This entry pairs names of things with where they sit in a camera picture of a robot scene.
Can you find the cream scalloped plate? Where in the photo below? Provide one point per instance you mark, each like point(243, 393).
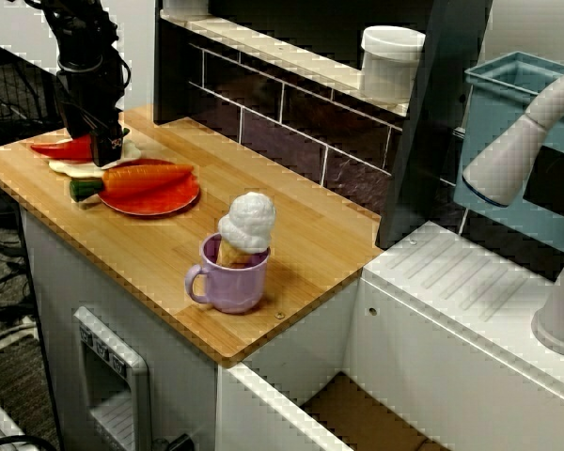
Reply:
point(75, 169)

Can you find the orange toy carrot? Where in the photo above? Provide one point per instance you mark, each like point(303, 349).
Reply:
point(141, 178)

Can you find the white toy kitchen cabinet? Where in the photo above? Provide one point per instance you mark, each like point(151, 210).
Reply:
point(56, 282)

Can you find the grey toy dispenser panel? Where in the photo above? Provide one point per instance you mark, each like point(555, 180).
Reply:
point(113, 376)

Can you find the white lidded canister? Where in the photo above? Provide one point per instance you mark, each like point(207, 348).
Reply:
point(390, 70)

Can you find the black toy kitchen hutch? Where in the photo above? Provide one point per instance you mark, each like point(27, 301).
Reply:
point(286, 113)

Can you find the white toy sink unit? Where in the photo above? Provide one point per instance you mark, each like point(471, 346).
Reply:
point(427, 329)

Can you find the white toy ice cream cone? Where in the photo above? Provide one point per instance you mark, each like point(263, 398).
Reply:
point(249, 221)

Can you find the grey toy faucet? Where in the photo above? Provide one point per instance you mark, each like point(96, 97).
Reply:
point(503, 164)

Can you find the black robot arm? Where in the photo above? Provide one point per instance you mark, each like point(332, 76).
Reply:
point(80, 33)

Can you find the red round plate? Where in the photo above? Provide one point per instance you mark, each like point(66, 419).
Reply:
point(155, 202)

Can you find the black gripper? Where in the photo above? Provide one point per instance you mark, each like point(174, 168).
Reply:
point(87, 98)

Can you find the purple plastic mug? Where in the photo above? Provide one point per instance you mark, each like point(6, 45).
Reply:
point(235, 286)

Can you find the teal plastic bin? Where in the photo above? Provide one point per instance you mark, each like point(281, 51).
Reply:
point(493, 113)

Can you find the red toy pepper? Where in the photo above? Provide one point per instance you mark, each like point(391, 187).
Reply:
point(61, 149)

